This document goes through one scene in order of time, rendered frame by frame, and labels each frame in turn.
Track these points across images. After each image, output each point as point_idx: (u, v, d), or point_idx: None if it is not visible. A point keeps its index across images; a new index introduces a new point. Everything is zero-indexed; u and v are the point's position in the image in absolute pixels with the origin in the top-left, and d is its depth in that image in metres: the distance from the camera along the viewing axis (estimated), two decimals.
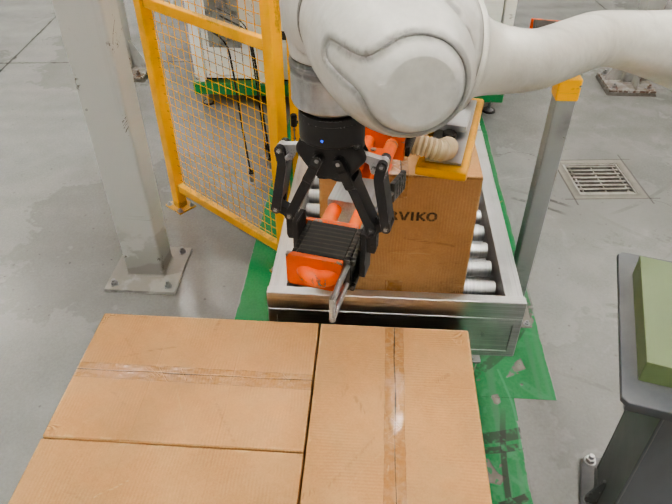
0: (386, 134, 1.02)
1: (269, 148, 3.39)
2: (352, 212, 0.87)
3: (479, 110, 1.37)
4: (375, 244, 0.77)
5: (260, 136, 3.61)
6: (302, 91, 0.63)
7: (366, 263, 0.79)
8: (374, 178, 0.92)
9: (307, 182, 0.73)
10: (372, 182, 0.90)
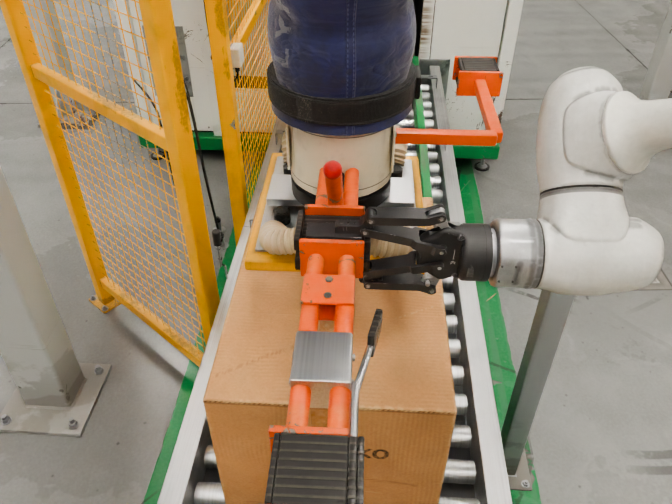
0: (339, 250, 0.77)
1: (220, 221, 2.86)
2: (327, 392, 0.62)
3: (417, 172, 1.16)
4: (347, 220, 0.78)
5: (213, 202, 3.08)
6: None
7: (321, 226, 0.79)
8: (343, 327, 0.68)
9: (410, 254, 0.82)
10: (343, 339, 0.66)
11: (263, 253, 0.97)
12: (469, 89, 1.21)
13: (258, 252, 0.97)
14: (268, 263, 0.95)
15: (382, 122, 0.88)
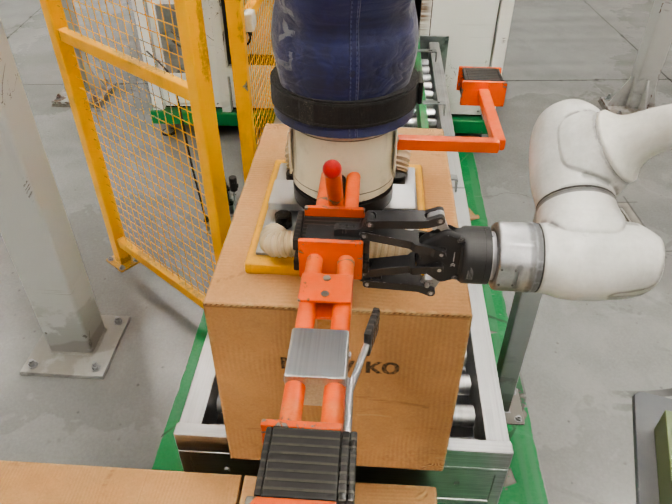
0: (338, 250, 0.77)
1: (230, 190, 3.00)
2: (321, 389, 0.62)
3: (420, 180, 1.16)
4: (347, 223, 0.78)
5: None
6: None
7: (320, 229, 0.79)
8: (339, 325, 0.67)
9: (411, 254, 0.82)
10: (339, 336, 0.65)
11: (263, 256, 0.97)
12: (473, 99, 1.21)
13: (258, 255, 0.97)
14: (269, 266, 0.95)
15: (385, 125, 0.89)
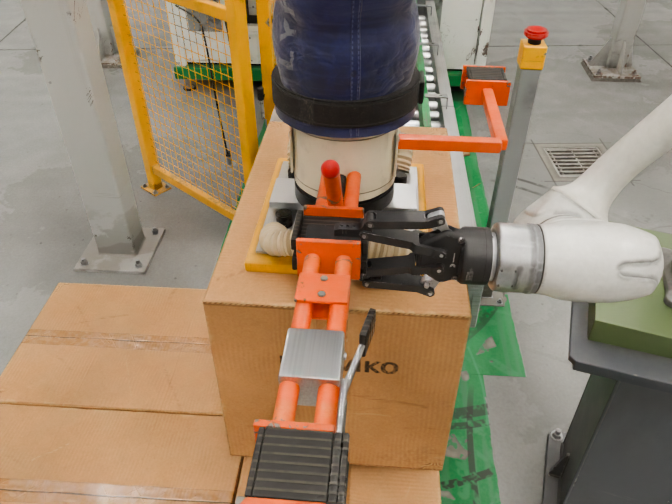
0: (336, 250, 0.77)
1: None
2: (315, 389, 0.62)
3: (422, 179, 1.15)
4: (347, 223, 0.78)
5: None
6: None
7: (320, 229, 0.79)
8: (335, 326, 0.67)
9: (410, 255, 0.82)
10: (334, 337, 0.65)
11: (264, 255, 0.97)
12: (476, 98, 1.21)
13: (258, 254, 0.97)
14: (268, 264, 0.95)
15: (386, 125, 0.89)
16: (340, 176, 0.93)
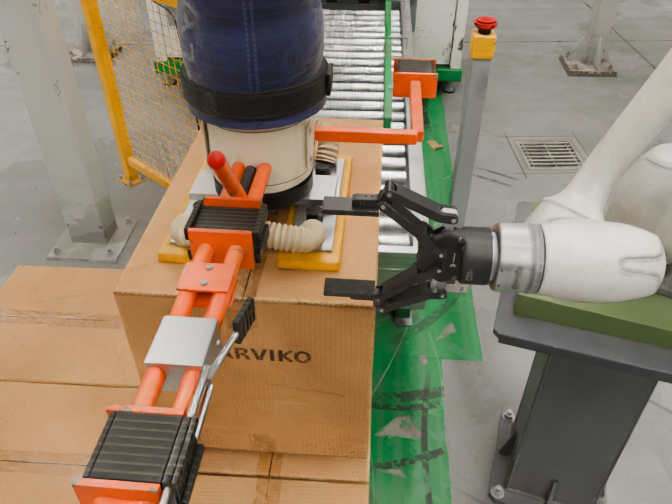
0: (227, 240, 0.78)
1: None
2: (181, 375, 0.63)
3: (348, 171, 1.16)
4: (365, 193, 0.75)
5: None
6: None
7: (337, 200, 0.76)
8: (211, 314, 0.68)
9: (415, 264, 0.83)
10: (207, 324, 0.66)
11: (177, 245, 0.98)
12: (405, 91, 1.22)
13: (172, 244, 0.98)
14: (181, 255, 0.97)
15: (290, 117, 0.90)
16: (249, 167, 0.94)
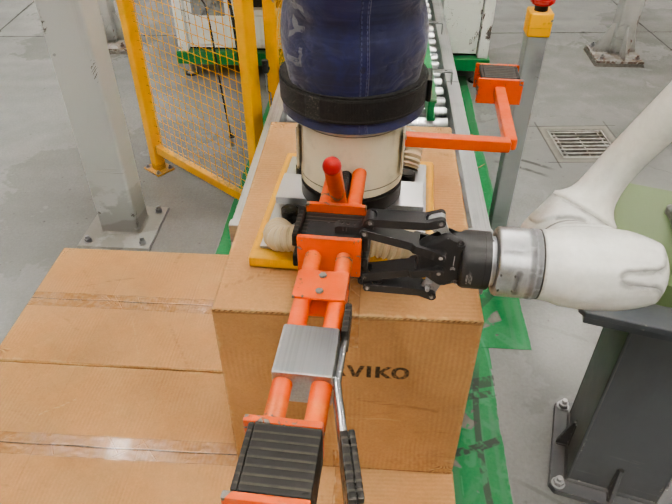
0: (336, 247, 0.77)
1: None
2: (308, 386, 0.62)
3: (431, 177, 1.15)
4: (348, 220, 0.78)
5: (243, 104, 3.58)
6: None
7: (321, 226, 0.79)
8: (331, 323, 0.67)
9: (411, 258, 0.82)
10: (329, 334, 0.65)
11: (268, 250, 0.97)
12: (489, 97, 1.19)
13: (262, 248, 0.97)
14: (272, 259, 0.96)
15: (394, 122, 0.88)
16: (345, 172, 0.93)
